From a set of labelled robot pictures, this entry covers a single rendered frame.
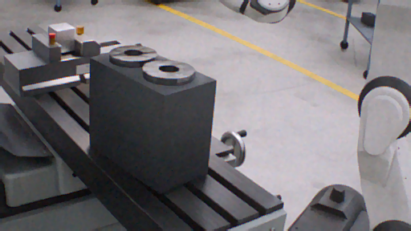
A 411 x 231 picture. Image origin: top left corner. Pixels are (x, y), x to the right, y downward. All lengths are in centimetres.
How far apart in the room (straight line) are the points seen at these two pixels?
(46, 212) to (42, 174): 10
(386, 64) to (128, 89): 55
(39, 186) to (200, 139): 45
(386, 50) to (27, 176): 83
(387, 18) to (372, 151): 29
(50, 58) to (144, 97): 48
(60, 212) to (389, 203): 78
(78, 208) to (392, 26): 83
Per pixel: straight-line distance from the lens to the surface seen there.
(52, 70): 139
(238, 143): 175
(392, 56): 120
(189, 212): 95
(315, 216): 158
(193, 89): 95
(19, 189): 129
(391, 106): 118
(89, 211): 139
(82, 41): 141
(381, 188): 131
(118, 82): 100
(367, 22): 495
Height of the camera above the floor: 146
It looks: 25 degrees down
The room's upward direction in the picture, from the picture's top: 5 degrees clockwise
